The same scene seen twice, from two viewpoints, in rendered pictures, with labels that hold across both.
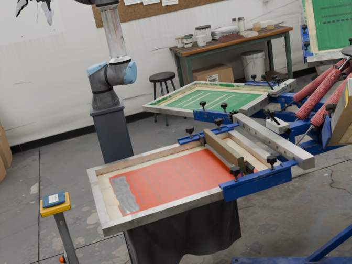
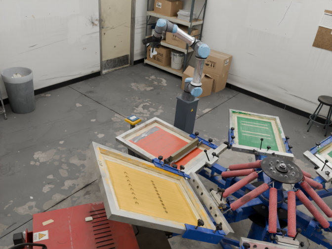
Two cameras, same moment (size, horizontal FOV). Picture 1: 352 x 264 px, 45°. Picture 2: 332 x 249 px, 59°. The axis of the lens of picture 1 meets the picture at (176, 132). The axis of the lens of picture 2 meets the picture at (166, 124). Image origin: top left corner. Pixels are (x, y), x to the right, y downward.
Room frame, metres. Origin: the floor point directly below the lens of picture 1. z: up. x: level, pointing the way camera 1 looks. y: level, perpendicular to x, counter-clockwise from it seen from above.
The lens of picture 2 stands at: (0.20, -1.74, 2.62)
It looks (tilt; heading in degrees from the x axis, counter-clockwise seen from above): 32 degrees down; 50
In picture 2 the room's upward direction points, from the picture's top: 6 degrees clockwise
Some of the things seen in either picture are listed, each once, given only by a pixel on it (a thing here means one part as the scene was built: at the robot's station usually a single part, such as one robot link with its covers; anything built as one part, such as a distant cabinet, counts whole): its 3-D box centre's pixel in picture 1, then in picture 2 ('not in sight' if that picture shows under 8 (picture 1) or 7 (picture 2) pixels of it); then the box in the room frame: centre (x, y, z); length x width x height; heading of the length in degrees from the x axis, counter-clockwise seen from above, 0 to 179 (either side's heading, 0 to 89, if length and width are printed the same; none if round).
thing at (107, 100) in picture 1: (104, 96); (188, 94); (2.24, 0.35, 1.25); 0.15 x 0.15 x 0.10
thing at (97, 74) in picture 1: (100, 75); (190, 84); (2.24, 0.34, 1.37); 0.13 x 0.12 x 0.14; 71
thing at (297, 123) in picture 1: (288, 130); (216, 168); (1.85, -0.53, 1.02); 0.17 x 0.06 x 0.05; 103
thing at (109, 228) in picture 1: (179, 172); (165, 144); (1.72, 0.02, 0.97); 0.79 x 0.58 x 0.04; 103
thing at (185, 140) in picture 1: (206, 138); (202, 143); (2.04, -0.15, 0.97); 0.30 x 0.05 x 0.07; 103
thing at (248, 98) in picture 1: (228, 88); (259, 132); (2.62, -0.39, 1.05); 1.08 x 0.61 x 0.23; 43
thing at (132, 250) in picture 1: (128, 236); not in sight; (1.65, 0.30, 0.74); 0.45 x 0.03 x 0.43; 13
